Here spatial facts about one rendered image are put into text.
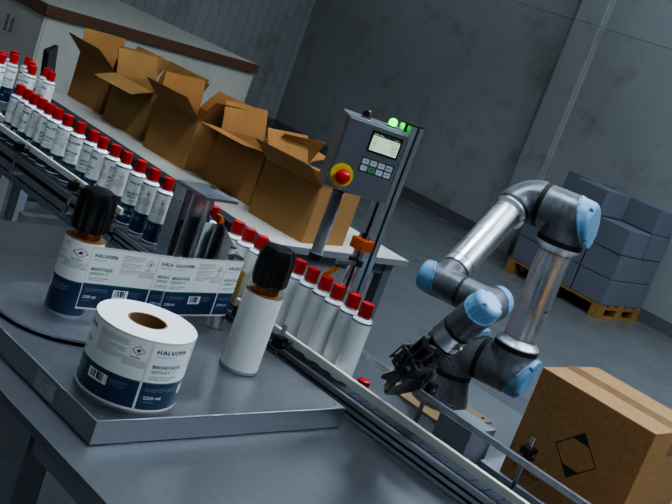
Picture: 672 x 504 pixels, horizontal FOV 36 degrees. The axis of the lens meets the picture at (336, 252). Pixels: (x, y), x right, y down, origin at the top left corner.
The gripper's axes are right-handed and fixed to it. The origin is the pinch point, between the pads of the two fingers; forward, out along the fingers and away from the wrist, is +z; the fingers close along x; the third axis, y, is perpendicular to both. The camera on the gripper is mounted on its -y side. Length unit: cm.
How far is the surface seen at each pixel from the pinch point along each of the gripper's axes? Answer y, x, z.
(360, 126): -2, -60, -26
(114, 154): 1, -118, 53
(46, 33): -235, -506, 307
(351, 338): 2.7, -15.4, 1.7
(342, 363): 2.6, -12.0, 7.4
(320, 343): 1.9, -20.4, 11.3
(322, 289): 1.0, -31.6, 4.2
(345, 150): -1, -57, -20
